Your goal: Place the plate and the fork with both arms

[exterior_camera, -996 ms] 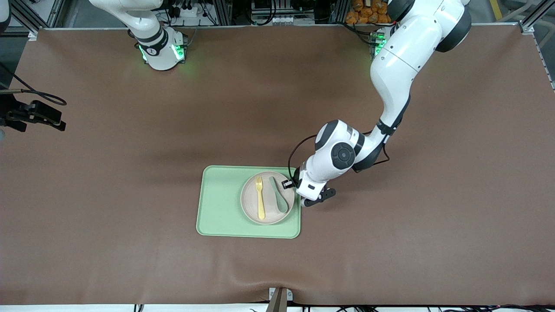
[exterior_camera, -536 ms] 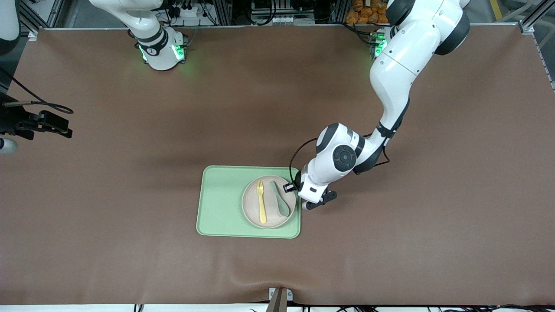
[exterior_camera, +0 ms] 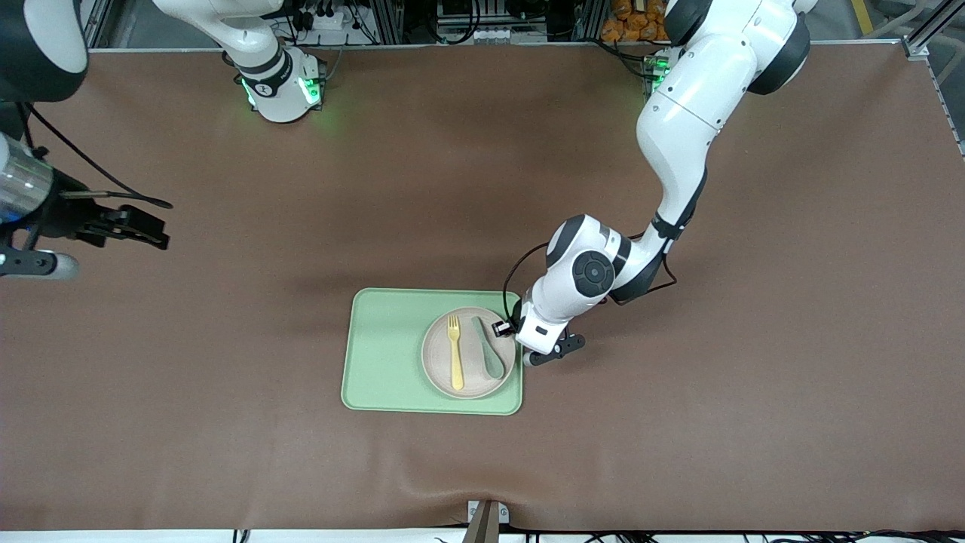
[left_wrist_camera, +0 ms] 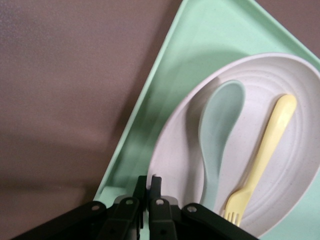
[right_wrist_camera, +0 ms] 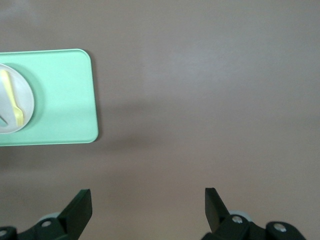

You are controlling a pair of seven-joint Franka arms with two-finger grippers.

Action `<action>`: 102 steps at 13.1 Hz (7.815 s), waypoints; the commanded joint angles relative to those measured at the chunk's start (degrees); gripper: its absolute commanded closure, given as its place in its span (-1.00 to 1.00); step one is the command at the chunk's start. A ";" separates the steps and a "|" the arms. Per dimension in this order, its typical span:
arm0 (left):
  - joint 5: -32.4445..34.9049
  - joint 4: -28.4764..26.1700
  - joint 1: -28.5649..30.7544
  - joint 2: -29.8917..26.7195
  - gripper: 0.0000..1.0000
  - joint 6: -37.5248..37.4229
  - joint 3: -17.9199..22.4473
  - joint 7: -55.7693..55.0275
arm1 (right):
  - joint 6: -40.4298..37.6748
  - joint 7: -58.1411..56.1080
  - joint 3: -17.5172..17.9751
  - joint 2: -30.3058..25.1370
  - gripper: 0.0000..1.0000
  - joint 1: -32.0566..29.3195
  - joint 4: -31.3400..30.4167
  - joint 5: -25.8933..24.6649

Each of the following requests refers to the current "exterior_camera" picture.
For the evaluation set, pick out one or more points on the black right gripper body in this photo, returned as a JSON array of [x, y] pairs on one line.
[[69, 216]]

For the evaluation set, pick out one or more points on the green plastic spoon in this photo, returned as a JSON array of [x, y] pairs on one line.
[[494, 366]]

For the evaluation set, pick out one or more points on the yellow plastic fork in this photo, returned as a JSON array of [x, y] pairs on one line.
[[457, 362]]

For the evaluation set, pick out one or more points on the round beige plate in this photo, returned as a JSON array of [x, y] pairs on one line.
[[437, 354]]

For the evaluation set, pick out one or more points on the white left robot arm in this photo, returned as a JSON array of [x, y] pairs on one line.
[[693, 113]]

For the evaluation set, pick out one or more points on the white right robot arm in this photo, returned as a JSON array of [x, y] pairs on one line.
[[279, 94]]

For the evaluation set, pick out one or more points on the light green rectangular tray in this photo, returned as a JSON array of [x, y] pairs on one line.
[[384, 354]]

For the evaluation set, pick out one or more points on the brown table mat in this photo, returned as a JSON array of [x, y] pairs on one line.
[[151, 377]]

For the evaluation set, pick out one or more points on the white power strip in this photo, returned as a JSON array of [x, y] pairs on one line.
[[324, 20]]

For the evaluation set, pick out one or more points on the pile of orange packets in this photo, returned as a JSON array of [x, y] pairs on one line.
[[629, 23]]

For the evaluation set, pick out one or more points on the aluminium frame profile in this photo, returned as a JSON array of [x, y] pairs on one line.
[[98, 30], [916, 49]]

